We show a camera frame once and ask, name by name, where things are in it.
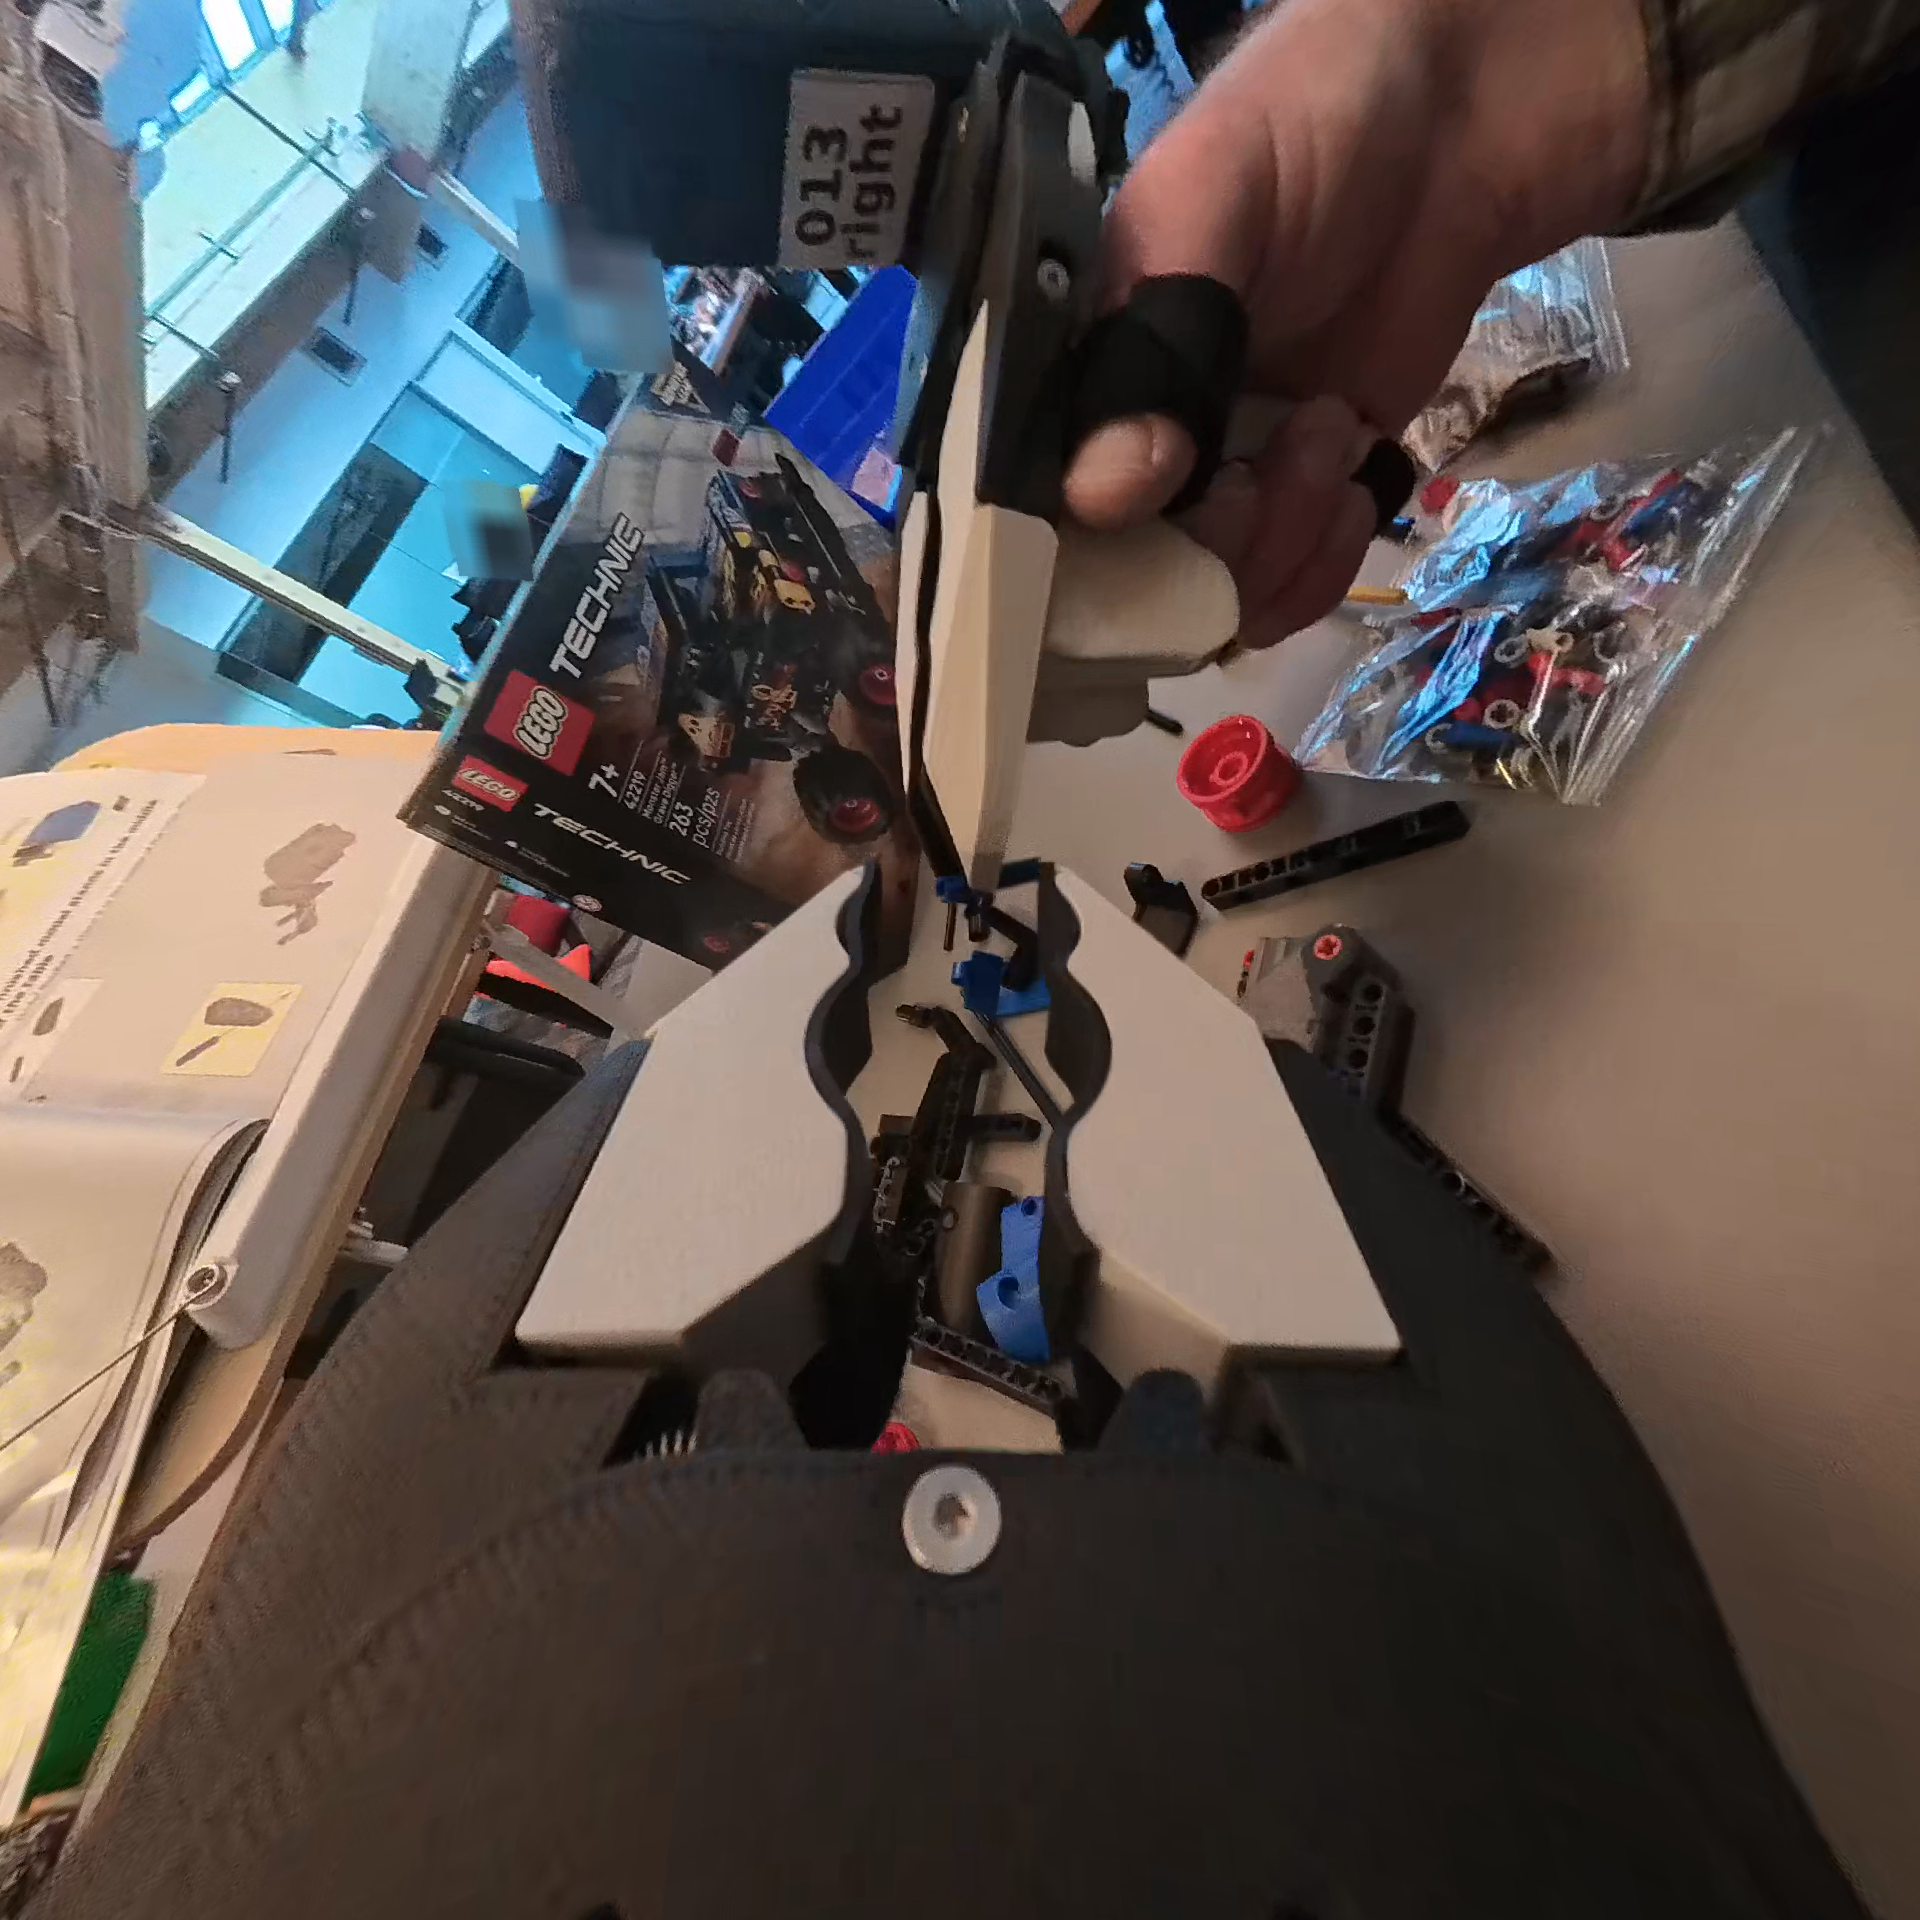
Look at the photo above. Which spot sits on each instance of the blue friction pin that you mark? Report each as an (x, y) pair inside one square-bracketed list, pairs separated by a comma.
[(963, 892)]

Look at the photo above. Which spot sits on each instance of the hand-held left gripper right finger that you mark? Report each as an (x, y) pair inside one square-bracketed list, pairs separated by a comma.
[(1212, 1200)]

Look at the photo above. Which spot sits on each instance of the black curved toy shell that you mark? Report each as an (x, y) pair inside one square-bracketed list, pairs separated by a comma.
[(965, 1250)]

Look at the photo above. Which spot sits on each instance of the clear bag of small parts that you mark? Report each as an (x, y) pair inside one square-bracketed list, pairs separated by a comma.
[(1560, 631)]

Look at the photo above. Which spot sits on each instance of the black beam frame assembly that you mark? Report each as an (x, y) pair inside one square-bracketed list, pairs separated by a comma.
[(935, 1112)]

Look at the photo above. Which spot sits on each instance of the instruction booklet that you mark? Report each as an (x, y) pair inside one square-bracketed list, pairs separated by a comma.
[(302, 931)]

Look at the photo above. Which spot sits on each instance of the clear plastic bag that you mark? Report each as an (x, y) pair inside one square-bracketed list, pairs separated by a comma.
[(1526, 364)]

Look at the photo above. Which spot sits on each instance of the straight black beam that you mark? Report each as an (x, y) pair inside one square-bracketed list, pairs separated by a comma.
[(1335, 852)]

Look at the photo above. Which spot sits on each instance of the grey toy motor block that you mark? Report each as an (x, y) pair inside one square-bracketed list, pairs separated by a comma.
[(1335, 991)]

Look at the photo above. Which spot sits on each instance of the grey desk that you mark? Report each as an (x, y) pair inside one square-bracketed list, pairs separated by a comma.
[(1650, 975)]

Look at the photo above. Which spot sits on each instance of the blue plastic bin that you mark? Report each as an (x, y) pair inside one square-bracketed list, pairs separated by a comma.
[(838, 392)]

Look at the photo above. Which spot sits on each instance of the blue curved toy panel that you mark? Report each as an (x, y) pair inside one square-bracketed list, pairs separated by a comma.
[(1009, 1306)]

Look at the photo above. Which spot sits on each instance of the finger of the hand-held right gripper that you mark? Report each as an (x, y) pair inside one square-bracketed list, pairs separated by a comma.
[(979, 676), (905, 648)]

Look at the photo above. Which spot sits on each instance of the black rectangular panel piece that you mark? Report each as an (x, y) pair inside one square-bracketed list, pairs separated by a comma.
[(1164, 908)]

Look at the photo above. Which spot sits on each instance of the printed toy set box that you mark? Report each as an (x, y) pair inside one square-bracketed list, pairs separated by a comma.
[(633, 723)]

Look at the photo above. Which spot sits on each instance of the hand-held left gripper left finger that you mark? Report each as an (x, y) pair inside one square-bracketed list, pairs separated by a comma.
[(690, 1200)]

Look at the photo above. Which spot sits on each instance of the person's right hand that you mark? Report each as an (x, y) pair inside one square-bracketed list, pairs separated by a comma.
[(1426, 178)]

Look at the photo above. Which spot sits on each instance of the black bent beam blue pin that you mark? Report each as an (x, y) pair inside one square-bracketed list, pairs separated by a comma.
[(1467, 1186)]

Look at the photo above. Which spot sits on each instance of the black crank connector piece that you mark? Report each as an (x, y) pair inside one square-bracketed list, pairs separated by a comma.
[(1016, 938)]

